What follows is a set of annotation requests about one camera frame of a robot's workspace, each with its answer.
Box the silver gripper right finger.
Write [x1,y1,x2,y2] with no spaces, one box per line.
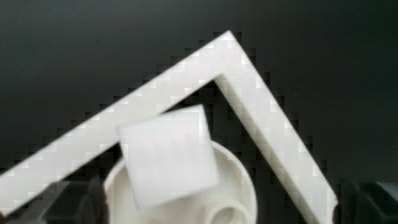
[333,180,398,224]

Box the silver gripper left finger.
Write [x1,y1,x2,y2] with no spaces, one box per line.
[10,177,106,224]

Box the white stool leg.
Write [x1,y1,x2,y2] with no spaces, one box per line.
[117,105,218,209]

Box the white round stool seat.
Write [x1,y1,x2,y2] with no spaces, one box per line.
[104,143,257,224]

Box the white front fence bar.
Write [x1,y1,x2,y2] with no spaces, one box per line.
[0,31,239,216]

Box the white fence bar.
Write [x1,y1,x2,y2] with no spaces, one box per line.
[0,31,239,216]
[214,32,337,224]

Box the white right fence bar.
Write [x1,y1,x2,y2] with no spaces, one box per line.
[214,32,337,224]

